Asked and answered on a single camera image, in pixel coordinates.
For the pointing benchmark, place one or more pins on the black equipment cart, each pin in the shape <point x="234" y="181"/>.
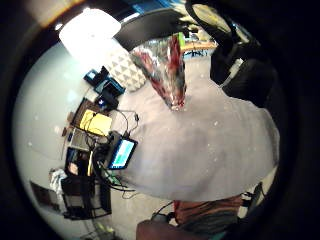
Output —
<point x="85" y="198"/>

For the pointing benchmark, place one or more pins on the wooden background table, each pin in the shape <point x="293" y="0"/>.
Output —
<point x="198" y="45"/>

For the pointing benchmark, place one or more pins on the small device with lit screen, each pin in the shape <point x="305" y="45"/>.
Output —
<point x="122" y="154"/>

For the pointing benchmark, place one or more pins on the grey flat box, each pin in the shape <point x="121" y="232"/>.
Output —
<point x="79" y="139"/>

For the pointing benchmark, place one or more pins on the black box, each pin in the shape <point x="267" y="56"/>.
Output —
<point x="107" y="99"/>

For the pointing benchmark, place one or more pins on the white crumpled cloth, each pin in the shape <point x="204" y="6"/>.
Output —
<point x="58" y="180"/>

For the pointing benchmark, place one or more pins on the yellow flat box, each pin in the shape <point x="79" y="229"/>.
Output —
<point x="96" y="123"/>

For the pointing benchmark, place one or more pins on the blue box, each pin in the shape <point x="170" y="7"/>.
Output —
<point x="100" y="80"/>

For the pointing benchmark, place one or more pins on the dark flat panel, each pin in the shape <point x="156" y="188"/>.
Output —
<point x="43" y="196"/>

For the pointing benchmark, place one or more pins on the bright white lamp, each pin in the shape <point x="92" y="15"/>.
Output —
<point x="88" y="33"/>

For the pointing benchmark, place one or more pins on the open black case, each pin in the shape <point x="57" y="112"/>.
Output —
<point x="78" y="161"/>

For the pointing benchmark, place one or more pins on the white triangle-patterned cushion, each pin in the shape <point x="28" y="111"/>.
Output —
<point x="128" y="71"/>

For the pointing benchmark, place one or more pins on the black curved chair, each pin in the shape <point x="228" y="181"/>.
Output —
<point x="150" y="28"/>

